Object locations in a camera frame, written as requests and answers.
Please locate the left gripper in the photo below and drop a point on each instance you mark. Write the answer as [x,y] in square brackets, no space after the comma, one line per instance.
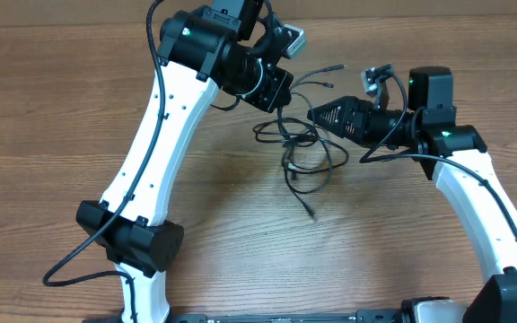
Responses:
[277,93]

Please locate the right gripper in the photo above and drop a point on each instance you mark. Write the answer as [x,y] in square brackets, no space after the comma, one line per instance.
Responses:
[346,109]

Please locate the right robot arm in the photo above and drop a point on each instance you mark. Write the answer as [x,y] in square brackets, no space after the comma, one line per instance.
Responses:
[457,160]

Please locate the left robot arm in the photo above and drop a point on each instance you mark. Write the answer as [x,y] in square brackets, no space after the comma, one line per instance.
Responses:
[228,46]

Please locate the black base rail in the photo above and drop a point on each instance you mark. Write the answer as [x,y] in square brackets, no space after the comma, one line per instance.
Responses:
[276,318]

